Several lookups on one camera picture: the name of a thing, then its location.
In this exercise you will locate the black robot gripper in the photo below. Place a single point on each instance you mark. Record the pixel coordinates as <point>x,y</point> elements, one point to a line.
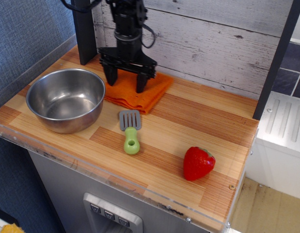
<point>127,56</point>

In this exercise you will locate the orange cloth napkin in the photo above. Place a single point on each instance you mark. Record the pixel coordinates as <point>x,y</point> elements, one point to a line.
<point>123,92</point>

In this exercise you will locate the red plastic strawberry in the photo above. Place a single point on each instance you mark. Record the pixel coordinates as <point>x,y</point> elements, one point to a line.
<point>197,163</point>

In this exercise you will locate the yellow object bottom corner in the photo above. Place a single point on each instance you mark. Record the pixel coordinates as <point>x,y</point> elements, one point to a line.
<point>11,228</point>

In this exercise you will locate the dark grey left post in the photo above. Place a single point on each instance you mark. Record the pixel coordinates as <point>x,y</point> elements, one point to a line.
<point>85,35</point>

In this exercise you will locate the grey toy dispenser panel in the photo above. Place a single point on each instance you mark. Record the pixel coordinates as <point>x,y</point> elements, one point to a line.
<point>105,217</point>

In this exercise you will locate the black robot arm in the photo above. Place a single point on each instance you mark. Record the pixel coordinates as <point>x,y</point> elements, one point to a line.
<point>129,17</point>

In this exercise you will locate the grey green toy spatula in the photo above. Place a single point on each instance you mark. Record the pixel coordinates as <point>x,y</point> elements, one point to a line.
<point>130,123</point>

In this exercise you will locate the dark grey post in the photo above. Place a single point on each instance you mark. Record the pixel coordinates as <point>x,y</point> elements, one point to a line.
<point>284,41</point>
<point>85,35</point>

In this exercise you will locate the stainless steel bowl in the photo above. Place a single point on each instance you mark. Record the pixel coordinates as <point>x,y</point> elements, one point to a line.
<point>67,100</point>

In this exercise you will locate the white ridged sink counter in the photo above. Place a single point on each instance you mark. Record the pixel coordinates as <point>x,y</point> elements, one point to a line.
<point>275,155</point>

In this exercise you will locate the clear acrylic table edge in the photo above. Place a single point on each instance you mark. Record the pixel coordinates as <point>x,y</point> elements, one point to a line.
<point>67,178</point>

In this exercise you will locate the dark grey right post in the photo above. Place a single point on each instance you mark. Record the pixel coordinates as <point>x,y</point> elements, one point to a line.
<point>284,41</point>

